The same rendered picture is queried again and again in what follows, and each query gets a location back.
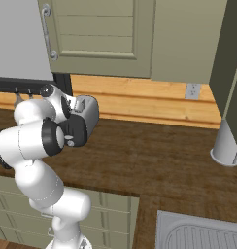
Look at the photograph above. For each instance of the pale grey cylinder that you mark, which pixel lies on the pale grey cylinder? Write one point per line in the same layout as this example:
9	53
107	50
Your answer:
224	146

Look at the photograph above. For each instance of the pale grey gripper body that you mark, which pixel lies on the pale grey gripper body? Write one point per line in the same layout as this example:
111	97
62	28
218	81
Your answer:
81	104

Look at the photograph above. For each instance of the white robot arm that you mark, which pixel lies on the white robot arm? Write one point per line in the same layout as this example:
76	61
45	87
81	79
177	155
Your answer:
33	184

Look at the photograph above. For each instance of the olive plain cupboard panel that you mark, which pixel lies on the olive plain cupboard panel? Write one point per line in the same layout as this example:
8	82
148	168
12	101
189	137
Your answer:
188	39

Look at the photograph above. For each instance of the olive louvred cupboard door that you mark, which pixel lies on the olive louvred cupboard door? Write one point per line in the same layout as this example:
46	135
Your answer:
97	32

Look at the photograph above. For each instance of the olive drawer front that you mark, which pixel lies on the olive drawer front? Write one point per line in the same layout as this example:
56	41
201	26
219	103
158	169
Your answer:
104	201
104	241
104	222

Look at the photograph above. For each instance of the black and grey toaster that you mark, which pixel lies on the black and grey toaster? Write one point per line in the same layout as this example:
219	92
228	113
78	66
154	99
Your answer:
79	129

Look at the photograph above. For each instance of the grey hanging utensil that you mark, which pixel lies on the grey hanging utensil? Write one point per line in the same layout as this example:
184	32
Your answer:
30	94
17	97

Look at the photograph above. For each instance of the grey steel sink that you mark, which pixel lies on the grey steel sink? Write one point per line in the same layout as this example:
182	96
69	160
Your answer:
201	231

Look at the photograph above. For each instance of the grey wall socket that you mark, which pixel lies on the grey wall socket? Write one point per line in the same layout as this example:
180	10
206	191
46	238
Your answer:
192	91

